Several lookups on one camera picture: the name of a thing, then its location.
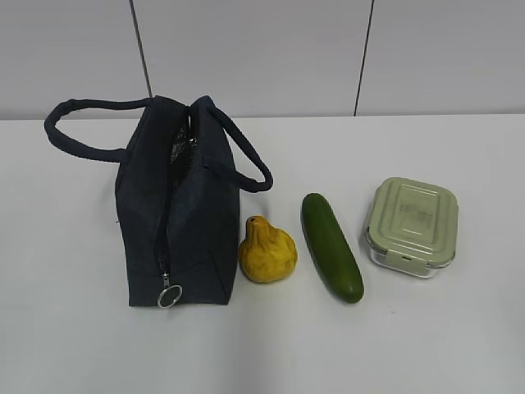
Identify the yellow pear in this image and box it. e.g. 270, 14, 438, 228
239, 216, 298, 284

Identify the dark navy lunch bag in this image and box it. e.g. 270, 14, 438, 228
44, 96, 273, 309

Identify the green cucumber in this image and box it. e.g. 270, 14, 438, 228
301, 193, 364, 305

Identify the glass container green lid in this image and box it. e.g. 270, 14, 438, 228
363, 177, 459, 279

